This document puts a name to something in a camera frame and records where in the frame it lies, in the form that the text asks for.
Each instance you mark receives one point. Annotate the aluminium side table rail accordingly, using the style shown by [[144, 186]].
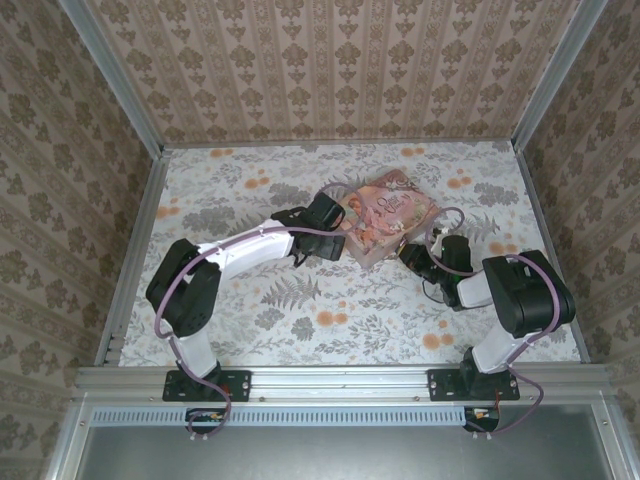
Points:
[[145, 225], [545, 225]]

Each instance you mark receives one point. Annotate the aluminium front frame rail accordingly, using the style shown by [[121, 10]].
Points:
[[340, 382]]

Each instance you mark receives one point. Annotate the pink illustrated tin box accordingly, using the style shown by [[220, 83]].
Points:
[[390, 215]]

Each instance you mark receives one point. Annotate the aluminium lower frame rail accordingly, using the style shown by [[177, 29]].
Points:
[[617, 445], [67, 450]]

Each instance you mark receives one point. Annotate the grey metal sheet panel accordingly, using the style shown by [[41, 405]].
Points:
[[325, 455]]

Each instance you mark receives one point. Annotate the aluminium frame rail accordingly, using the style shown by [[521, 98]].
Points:
[[67, 450], [617, 445], [340, 382]]

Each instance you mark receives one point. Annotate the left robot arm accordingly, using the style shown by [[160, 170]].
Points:
[[240, 250]]

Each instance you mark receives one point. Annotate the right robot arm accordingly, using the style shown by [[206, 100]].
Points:
[[530, 295]]

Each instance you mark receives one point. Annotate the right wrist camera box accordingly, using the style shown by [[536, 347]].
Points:
[[442, 231]]

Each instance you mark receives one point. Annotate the aluminium corner post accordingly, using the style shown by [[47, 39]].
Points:
[[555, 70], [115, 75]]

